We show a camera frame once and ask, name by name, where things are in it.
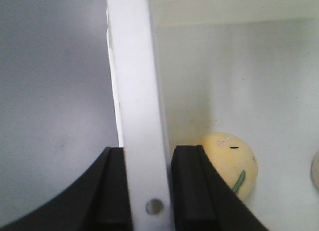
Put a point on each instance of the white plastic tote box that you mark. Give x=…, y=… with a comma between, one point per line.
x=184, y=68

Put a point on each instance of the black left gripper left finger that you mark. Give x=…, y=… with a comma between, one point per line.
x=97, y=201

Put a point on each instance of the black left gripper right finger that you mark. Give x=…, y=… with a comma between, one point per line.
x=202, y=200

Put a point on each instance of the yellow round plush toy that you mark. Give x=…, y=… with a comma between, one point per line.
x=234, y=160

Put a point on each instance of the pink round plush toy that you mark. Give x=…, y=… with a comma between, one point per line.
x=314, y=170

